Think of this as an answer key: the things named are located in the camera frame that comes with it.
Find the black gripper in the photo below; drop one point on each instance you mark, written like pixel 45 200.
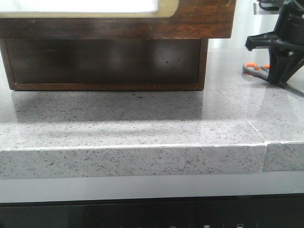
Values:
pixel 285 61

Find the grey orange scissors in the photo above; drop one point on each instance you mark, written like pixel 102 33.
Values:
pixel 252 69

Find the wooden drawer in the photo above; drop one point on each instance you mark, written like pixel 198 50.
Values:
pixel 193 19
pixel 104 61

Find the dark wooden drawer cabinet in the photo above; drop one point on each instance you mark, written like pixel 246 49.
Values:
pixel 199 85

